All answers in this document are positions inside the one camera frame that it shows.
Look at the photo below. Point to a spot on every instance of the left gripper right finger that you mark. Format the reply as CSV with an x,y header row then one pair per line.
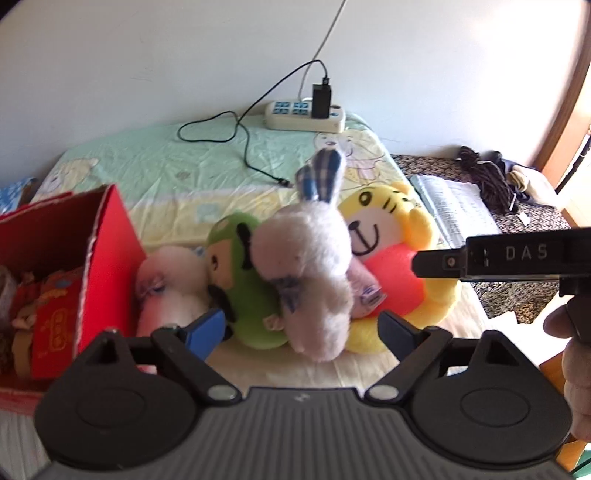
x,y
417,351

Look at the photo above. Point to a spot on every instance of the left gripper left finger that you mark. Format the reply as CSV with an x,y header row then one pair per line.
x,y
181,354

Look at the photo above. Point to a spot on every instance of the yellow tiger plush red shirt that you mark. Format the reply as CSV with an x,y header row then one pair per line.
x,y
388,225

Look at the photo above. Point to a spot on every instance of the white plush rabbit plaid ears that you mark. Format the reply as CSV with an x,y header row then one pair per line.
x,y
304,251

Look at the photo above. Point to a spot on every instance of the pink-brown teddy bear plush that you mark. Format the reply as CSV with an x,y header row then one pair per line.
x,y
367,291

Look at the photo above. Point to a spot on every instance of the person's right hand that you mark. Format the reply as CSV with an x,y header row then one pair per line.
x,y
576,371

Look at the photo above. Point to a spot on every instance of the pink fluffy plush toy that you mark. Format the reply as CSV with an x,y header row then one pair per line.
x,y
172,287

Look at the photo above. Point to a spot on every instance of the beige folded cloth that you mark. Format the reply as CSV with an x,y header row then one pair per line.
x,y
534,185

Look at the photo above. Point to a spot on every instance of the green bean plush toy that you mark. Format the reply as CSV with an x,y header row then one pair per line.
x,y
249,303

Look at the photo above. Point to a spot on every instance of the white paper booklet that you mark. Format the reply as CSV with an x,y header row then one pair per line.
x,y
457,207

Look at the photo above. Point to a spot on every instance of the red cardboard box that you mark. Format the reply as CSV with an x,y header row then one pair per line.
x,y
74,258

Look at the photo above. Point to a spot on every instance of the red gift bag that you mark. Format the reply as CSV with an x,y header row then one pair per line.
x,y
44,316

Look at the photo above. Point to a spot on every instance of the green yellow cartoon bedsheet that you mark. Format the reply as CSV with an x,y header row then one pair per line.
x,y
175,190

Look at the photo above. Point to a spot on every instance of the blue patterned pillow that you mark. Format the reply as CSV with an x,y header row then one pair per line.
x,y
17,194

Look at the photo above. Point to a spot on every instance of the white power strip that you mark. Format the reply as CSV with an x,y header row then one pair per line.
x,y
296,116

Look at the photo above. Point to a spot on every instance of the black charger adapter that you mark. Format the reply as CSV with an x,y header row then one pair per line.
x,y
321,99

